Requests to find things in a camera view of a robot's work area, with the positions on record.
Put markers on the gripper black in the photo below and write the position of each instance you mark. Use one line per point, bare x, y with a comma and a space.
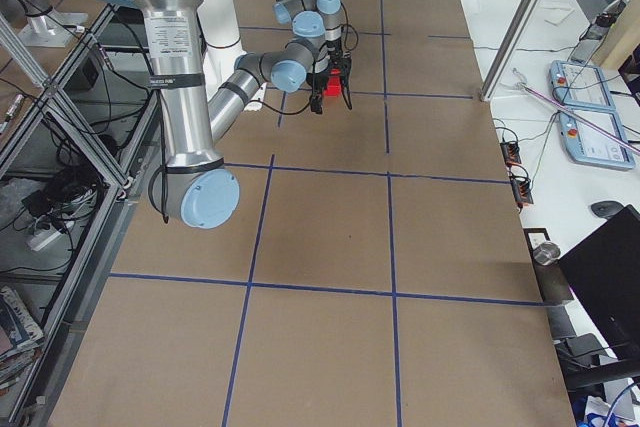
334, 48
317, 83

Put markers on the red block picked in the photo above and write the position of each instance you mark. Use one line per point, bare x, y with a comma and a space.
333, 87

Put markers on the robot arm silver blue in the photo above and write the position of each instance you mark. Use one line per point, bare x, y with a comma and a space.
198, 190
321, 23

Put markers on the teach pendant far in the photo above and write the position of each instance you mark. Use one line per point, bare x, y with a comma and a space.
574, 84

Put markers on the teach pendant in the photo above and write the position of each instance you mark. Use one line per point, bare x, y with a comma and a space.
574, 84
586, 146

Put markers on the teach pendant near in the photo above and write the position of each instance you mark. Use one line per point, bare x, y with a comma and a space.
586, 146

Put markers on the metal cup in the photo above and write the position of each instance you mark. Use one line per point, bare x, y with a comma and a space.
546, 253

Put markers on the black computer mouse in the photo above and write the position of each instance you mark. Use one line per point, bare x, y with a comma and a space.
606, 209

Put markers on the black monitor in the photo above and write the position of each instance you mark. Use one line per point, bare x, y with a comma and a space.
603, 272

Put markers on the stack of magazines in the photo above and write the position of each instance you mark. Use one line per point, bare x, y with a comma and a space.
21, 337

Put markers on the white central pedestal column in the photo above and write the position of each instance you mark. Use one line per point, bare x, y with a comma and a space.
223, 43

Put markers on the aluminium frame post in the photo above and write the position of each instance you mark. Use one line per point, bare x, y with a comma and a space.
507, 48

